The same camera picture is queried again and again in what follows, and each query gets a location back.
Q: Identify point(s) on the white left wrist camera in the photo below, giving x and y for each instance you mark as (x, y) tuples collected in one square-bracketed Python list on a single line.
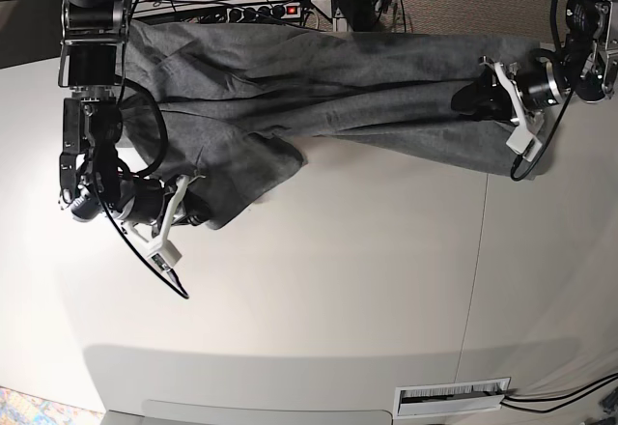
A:
[(524, 143)]

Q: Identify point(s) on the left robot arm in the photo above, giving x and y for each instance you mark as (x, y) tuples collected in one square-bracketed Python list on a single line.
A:
[(582, 64)]

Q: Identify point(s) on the white table cable grommet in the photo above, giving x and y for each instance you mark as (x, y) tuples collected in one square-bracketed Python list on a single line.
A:
[(447, 399)]

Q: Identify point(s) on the grey T-shirt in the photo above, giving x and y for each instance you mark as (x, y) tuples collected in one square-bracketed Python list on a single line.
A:
[(234, 96)]

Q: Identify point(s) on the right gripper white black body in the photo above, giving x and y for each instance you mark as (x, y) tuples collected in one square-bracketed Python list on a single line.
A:
[(148, 209)]

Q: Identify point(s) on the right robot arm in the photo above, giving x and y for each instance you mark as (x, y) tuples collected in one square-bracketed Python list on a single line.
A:
[(93, 179)]

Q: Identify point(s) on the white power strip red switch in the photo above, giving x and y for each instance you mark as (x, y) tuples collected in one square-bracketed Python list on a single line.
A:
[(277, 14)]

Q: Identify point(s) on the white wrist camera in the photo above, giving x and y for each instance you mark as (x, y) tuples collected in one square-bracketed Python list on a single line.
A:
[(165, 255), (524, 143)]

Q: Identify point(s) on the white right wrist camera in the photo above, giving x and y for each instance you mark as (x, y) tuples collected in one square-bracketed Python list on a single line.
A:
[(165, 255)]

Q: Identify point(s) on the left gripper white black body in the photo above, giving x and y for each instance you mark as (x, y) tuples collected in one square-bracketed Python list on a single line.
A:
[(531, 93)]

